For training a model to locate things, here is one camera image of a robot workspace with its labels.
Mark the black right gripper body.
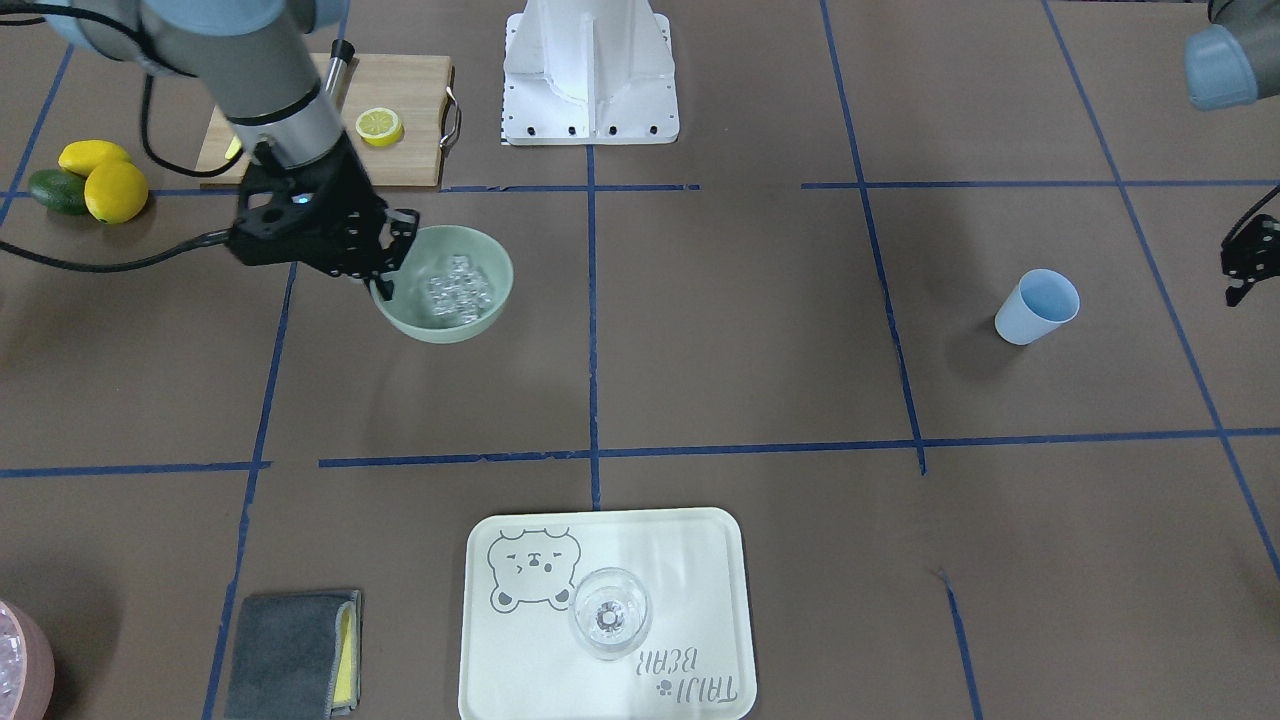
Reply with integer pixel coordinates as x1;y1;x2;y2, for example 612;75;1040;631
227;135;390;278

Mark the light green bowl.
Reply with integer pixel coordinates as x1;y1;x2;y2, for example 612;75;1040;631
370;225;515;345

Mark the light blue plastic cup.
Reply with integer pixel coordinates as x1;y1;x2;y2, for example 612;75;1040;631
995;268;1082;346

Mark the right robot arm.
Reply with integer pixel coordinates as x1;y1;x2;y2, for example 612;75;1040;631
29;1;419;301

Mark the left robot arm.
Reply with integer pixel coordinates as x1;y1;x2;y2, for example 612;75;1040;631
1183;1;1279;307

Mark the pink bowl of ice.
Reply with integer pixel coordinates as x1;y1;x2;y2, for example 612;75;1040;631
1;600;55;719

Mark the lemon half slice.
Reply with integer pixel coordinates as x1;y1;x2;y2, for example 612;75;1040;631
355;108;404;147

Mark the yellow lemon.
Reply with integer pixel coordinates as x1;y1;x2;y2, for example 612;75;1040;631
58;138;132;178
84;160;150;225

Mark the green lime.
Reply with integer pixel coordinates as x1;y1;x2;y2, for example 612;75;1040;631
27;168;90;217

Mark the clear wine glass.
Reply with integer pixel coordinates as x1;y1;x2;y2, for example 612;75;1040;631
570;568;653;661

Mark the cream bear tray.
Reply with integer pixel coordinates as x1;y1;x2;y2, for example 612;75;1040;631
457;507;758;719

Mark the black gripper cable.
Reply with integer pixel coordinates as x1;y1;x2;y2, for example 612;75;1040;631
0;60;241;275

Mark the metal handled knife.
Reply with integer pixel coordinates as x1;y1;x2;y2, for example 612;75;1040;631
323;38;356;106

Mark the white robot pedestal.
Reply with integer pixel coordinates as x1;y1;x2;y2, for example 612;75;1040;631
500;1;681;147

